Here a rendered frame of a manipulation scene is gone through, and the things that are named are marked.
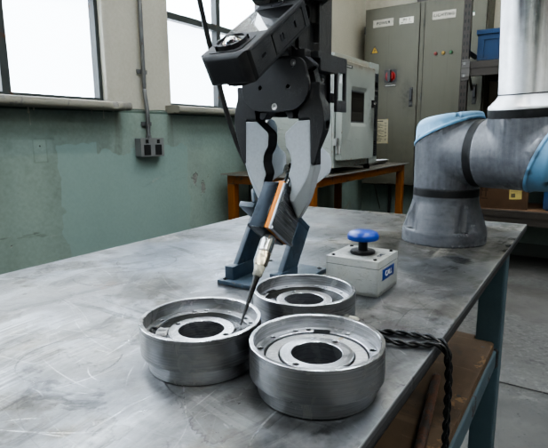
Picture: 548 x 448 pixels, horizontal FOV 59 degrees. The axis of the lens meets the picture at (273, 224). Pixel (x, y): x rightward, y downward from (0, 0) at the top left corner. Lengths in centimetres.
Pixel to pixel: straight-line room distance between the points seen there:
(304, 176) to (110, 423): 25
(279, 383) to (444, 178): 61
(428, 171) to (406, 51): 353
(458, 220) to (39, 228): 169
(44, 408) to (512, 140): 70
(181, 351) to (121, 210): 203
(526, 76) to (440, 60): 348
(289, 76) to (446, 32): 391
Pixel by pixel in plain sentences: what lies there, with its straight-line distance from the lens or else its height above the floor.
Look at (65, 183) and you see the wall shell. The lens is 222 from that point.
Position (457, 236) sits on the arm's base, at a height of 82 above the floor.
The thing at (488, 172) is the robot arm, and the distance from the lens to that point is 85.
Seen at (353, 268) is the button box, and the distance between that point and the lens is 61.
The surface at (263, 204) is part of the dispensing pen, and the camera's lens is 45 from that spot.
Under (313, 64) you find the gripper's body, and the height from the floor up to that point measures 106.
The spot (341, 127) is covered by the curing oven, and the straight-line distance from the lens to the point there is 269.
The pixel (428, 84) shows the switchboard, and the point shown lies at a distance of 431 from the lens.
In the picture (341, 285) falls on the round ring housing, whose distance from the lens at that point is 53.
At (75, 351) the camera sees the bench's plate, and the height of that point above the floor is 80.
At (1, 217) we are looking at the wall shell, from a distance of 209.
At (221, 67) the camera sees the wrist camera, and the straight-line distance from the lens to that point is 38.
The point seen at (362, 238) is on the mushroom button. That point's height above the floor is 87.
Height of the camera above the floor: 100
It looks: 10 degrees down
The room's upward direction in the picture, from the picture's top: straight up
